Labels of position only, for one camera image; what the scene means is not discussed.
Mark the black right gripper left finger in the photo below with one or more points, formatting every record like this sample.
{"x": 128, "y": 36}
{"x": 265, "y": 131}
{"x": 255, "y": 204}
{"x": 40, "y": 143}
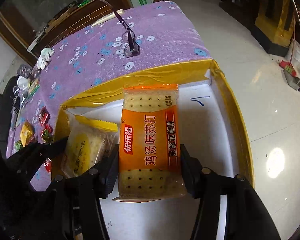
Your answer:
{"x": 76, "y": 212}

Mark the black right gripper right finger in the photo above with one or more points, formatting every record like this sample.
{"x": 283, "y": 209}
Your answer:
{"x": 246, "y": 215}

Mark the orange soda cracker pack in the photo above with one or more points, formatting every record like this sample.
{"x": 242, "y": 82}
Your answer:
{"x": 149, "y": 149}

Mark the yellow soda cracker pack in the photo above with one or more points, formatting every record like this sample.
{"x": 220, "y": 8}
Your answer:
{"x": 88, "y": 142}

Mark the red candy pack with dark centre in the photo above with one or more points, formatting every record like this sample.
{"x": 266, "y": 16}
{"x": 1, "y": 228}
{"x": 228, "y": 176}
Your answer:
{"x": 47, "y": 165}

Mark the green pea snack bag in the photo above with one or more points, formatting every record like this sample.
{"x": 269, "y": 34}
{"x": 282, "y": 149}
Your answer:
{"x": 18, "y": 146}

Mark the yellow cheese sandwich cracker bag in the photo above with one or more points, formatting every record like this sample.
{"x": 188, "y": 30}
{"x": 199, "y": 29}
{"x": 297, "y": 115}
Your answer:
{"x": 26, "y": 134}

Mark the yellow cardboard tray box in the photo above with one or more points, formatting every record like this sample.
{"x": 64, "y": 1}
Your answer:
{"x": 211, "y": 127}

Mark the green booklet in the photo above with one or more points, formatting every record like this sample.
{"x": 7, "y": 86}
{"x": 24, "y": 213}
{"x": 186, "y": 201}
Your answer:
{"x": 34, "y": 87}

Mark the black spatula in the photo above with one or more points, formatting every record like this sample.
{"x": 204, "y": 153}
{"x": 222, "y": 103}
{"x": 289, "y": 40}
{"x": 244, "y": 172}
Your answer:
{"x": 24, "y": 70}

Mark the red broom and dustpan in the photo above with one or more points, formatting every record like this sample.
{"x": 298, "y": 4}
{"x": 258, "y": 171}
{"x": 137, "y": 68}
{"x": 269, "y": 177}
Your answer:
{"x": 288, "y": 70}

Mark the eyeglasses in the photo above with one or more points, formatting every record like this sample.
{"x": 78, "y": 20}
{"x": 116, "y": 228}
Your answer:
{"x": 132, "y": 49}

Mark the white bucket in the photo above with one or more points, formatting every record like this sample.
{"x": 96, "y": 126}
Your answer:
{"x": 293, "y": 54}

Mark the purple floral tablecloth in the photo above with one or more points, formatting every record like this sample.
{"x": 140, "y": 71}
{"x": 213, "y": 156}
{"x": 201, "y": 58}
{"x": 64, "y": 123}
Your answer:
{"x": 95, "y": 54}

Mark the wooden cabinet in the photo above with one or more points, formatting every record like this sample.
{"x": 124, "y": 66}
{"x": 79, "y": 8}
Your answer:
{"x": 28, "y": 26}

